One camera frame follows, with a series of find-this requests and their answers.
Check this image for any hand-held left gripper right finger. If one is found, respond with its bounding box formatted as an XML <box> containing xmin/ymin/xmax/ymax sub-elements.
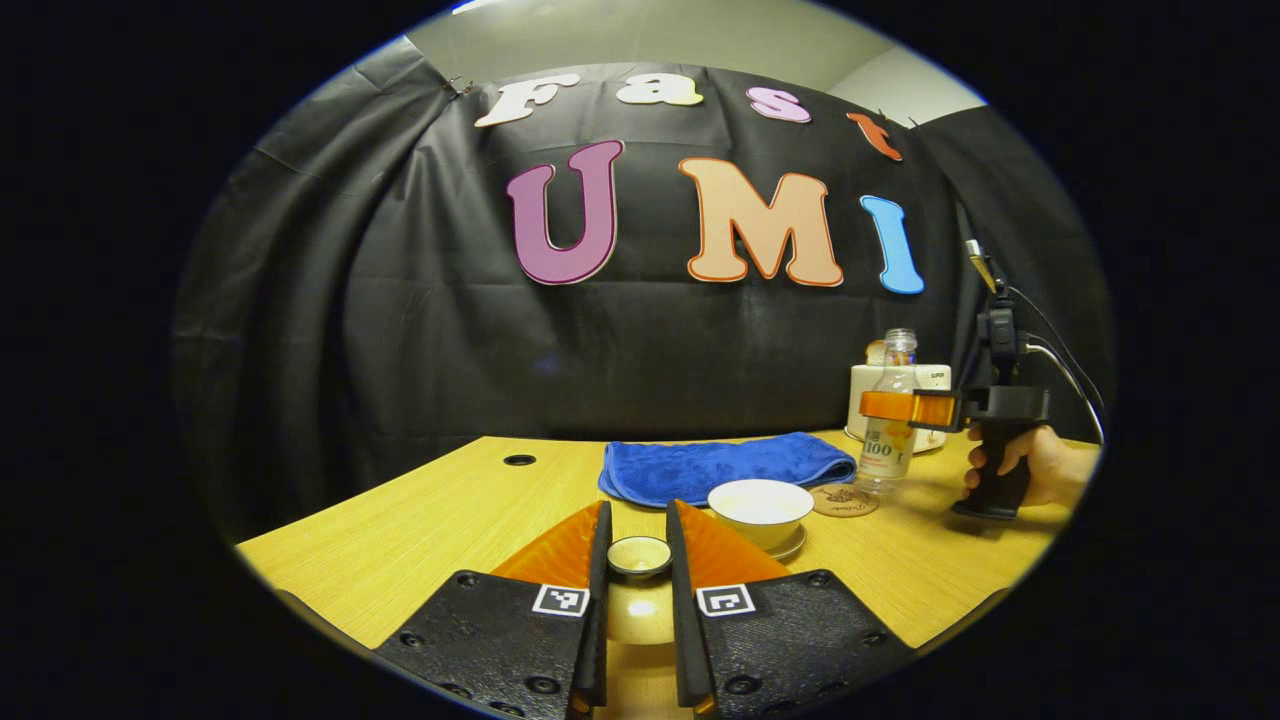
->
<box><xmin>666</xmin><ymin>500</ymin><xmax>916</xmax><ymax>720</ymax></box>

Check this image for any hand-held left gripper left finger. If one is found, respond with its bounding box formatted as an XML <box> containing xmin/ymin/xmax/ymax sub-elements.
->
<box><xmin>375</xmin><ymin>500</ymin><xmax>613</xmax><ymax>720</ymax></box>

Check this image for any clear water bottle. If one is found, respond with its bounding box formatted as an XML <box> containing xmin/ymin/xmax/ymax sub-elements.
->
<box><xmin>857</xmin><ymin>328</ymin><xmax>921</xmax><ymax>485</ymax></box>

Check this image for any round wooden coaster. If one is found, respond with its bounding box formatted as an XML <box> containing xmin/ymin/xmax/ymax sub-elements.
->
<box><xmin>810</xmin><ymin>483</ymin><xmax>881</xmax><ymax>519</ymax></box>

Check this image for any cream teacup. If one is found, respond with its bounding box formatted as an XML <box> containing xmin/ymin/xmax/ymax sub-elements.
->
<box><xmin>707</xmin><ymin>478</ymin><xmax>816</xmax><ymax>551</ymax></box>

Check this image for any cream teacup lid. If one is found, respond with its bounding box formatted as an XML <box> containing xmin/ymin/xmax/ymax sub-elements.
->
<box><xmin>604</xmin><ymin>536</ymin><xmax>679</xmax><ymax>649</ymax></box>

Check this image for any white toaster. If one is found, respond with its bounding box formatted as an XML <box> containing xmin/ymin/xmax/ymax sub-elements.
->
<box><xmin>845</xmin><ymin>363</ymin><xmax>953</xmax><ymax>454</ymax></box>

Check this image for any blue towel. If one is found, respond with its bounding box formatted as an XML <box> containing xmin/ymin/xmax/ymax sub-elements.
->
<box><xmin>598</xmin><ymin>431</ymin><xmax>858</xmax><ymax>509</ymax></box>

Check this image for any black backdrop cloth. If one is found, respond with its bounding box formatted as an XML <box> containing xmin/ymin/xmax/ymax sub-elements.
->
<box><xmin>170</xmin><ymin>35</ymin><xmax>1116</xmax><ymax>546</ymax></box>

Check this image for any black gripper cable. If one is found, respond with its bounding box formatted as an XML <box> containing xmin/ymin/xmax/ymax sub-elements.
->
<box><xmin>1005</xmin><ymin>285</ymin><xmax>1107</xmax><ymax>446</ymax></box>

